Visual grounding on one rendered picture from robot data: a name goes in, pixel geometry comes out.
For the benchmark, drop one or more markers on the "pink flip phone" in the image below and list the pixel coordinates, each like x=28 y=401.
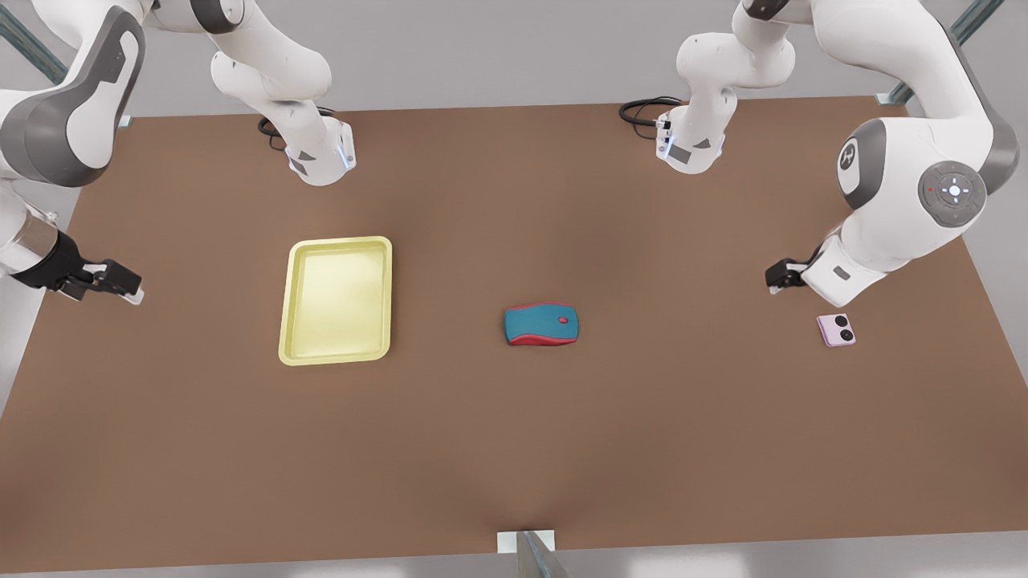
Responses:
x=835 y=330

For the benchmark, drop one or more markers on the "yellow rectangular tray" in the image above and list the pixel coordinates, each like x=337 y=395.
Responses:
x=337 y=301

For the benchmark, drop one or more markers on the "silver frame post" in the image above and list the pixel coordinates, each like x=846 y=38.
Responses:
x=28 y=44
x=952 y=40
x=532 y=554

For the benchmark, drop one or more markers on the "teal and red computer mouse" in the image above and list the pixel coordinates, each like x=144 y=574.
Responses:
x=540 y=324

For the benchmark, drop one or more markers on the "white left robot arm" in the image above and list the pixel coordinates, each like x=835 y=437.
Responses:
x=899 y=217

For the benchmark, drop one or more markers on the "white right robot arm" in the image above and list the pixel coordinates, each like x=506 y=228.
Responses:
x=76 y=120

